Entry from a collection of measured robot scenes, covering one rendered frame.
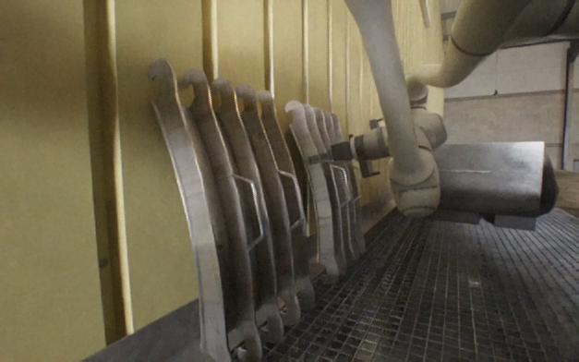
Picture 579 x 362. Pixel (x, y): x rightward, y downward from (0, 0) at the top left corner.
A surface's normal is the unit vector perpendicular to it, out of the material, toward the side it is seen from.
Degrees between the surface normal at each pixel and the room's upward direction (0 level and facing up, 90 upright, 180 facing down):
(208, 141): 90
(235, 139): 90
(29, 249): 90
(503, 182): 89
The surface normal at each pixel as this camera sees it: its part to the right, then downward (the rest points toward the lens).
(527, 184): -0.61, 0.07
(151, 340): 0.87, 0.04
